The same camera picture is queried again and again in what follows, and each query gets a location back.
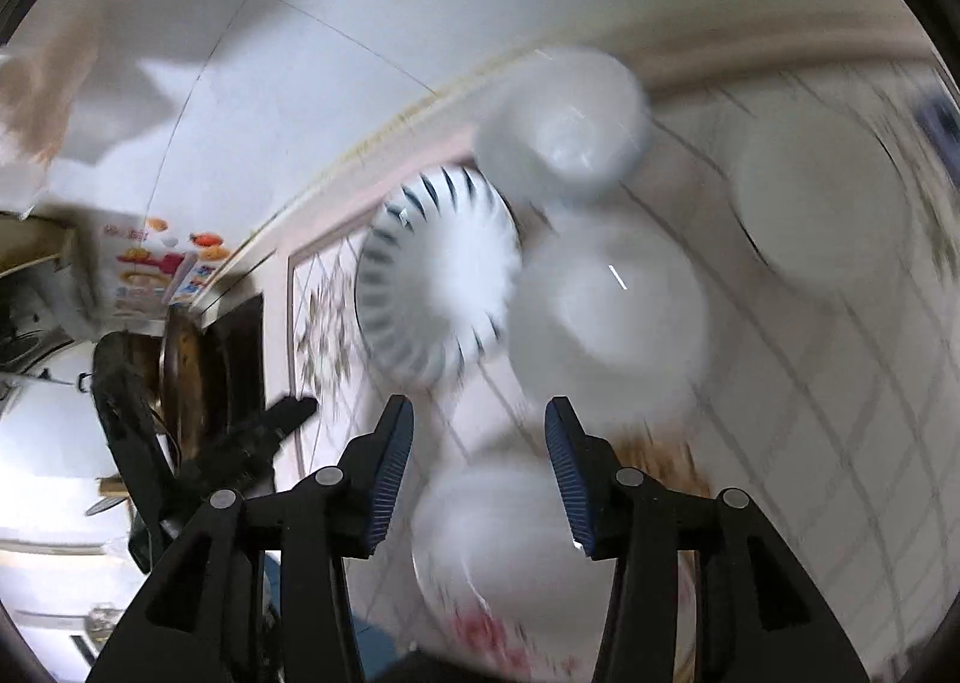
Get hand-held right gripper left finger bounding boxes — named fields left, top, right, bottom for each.
left=86, top=394, right=417, bottom=683

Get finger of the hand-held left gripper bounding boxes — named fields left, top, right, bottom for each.
left=251, top=394, right=320, bottom=445

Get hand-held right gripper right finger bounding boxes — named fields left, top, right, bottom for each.
left=544, top=396, right=875, bottom=683

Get white ceramic bowl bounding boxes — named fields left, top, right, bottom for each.
left=474, top=49, right=652, bottom=204
left=508, top=210, right=710, bottom=429
left=731, top=113, right=912, bottom=290

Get blue striped white plate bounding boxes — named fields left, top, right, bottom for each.
left=354, top=165, right=524, bottom=388

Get black wok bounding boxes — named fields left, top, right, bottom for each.
left=154, top=308, right=226, bottom=463

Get black gas stove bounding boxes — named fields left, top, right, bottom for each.
left=202, top=293, right=268, bottom=429

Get floral diamond pattern table cover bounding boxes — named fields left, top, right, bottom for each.
left=289, top=68, right=960, bottom=683

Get colourful wall stickers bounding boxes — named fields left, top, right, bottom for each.
left=105, top=218, right=226, bottom=318

